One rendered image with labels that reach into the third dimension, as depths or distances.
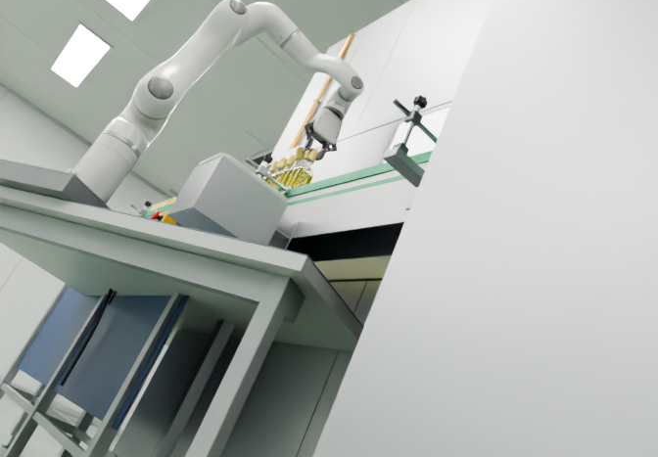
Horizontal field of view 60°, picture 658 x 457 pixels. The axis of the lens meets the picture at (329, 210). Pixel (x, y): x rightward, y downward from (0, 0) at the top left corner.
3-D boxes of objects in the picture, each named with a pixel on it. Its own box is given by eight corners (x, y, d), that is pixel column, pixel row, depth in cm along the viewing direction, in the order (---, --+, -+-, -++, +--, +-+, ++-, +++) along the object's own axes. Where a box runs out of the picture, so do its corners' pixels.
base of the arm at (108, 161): (76, 182, 141) (119, 126, 149) (32, 174, 151) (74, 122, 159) (124, 225, 155) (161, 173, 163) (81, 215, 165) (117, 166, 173)
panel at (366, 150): (481, 192, 139) (516, 88, 153) (474, 185, 138) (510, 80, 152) (284, 227, 211) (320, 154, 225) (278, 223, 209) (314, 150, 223)
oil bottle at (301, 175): (290, 225, 179) (316, 170, 188) (276, 215, 176) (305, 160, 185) (280, 227, 183) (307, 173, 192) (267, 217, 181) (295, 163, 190)
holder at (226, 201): (279, 265, 148) (303, 215, 155) (192, 206, 136) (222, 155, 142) (247, 267, 162) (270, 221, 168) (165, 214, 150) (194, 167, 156)
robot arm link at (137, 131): (102, 127, 154) (150, 67, 165) (94, 150, 170) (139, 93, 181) (141, 154, 158) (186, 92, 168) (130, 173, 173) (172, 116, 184)
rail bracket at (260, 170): (281, 209, 172) (298, 176, 178) (237, 177, 165) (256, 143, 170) (275, 210, 175) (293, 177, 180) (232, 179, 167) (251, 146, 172)
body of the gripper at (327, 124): (337, 125, 203) (324, 150, 199) (315, 107, 199) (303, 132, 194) (350, 119, 197) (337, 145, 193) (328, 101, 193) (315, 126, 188)
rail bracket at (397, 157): (429, 212, 117) (460, 127, 126) (373, 163, 109) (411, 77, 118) (411, 214, 120) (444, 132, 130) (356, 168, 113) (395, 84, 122)
